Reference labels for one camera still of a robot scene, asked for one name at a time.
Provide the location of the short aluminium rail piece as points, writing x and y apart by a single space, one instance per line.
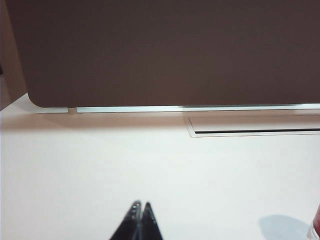
53 110

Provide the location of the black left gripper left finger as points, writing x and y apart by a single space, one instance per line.
130 225

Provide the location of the brown fabric desk partition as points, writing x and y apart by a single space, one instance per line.
170 50

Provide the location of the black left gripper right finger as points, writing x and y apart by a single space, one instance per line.
150 225

